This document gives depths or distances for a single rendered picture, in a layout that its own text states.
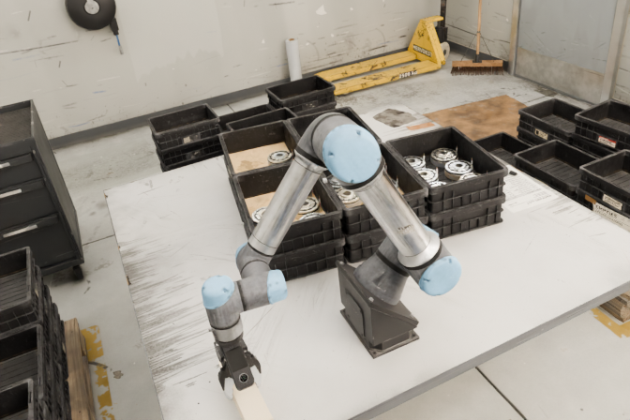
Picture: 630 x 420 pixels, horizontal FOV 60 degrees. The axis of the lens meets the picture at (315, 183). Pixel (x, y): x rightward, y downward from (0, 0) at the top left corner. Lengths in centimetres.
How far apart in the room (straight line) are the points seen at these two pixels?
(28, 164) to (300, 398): 196
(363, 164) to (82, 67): 399
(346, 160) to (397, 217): 21
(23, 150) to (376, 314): 202
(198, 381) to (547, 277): 110
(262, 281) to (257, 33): 407
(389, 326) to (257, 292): 43
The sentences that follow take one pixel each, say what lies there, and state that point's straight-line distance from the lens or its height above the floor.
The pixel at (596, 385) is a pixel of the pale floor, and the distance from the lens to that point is 257.
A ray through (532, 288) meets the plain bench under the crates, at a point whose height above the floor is 70.
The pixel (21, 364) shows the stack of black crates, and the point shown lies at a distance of 245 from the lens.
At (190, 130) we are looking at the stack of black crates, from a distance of 343.
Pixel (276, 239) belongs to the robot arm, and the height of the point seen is 110.
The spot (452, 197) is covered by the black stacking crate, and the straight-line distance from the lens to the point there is 192.
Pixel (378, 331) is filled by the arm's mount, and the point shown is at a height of 79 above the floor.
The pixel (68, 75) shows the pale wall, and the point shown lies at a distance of 498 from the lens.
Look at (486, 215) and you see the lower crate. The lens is 203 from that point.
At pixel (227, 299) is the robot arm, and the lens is 128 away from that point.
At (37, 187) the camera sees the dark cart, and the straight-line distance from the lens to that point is 306.
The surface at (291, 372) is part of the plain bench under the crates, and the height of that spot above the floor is 70.
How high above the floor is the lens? 191
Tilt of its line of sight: 31 degrees down
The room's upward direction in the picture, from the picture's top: 7 degrees counter-clockwise
